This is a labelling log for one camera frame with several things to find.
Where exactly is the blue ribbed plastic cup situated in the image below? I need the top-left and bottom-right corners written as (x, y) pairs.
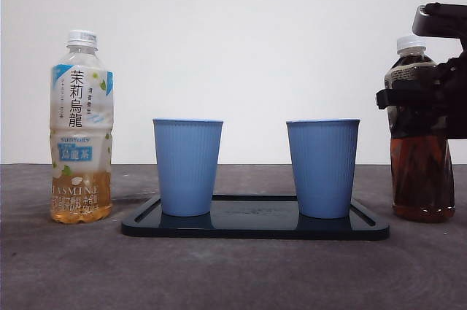
top-left (152, 117), bottom-right (224, 217)
top-left (285, 118), bottom-right (361, 220)

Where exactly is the jasmine tea bottle white label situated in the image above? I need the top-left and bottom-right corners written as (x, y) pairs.
top-left (49, 29), bottom-right (113, 225)

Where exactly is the dark tea bottle beige label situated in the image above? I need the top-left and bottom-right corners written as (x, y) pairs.
top-left (385, 35), bottom-right (456, 224)

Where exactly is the dark blue rectangular tray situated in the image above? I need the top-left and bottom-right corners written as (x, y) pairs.
top-left (120, 194), bottom-right (390, 241)

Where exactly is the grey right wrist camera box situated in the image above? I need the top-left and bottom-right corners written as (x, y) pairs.
top-left (411, 2), bottom-right (467, 38)

